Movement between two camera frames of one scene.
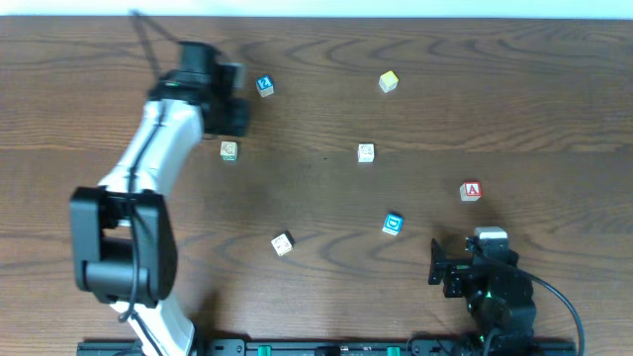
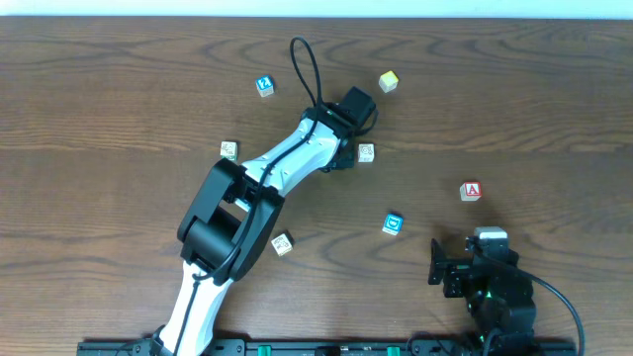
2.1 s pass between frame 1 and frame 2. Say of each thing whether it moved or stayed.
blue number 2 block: stayed
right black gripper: stayed
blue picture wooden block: stayed
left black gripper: moved
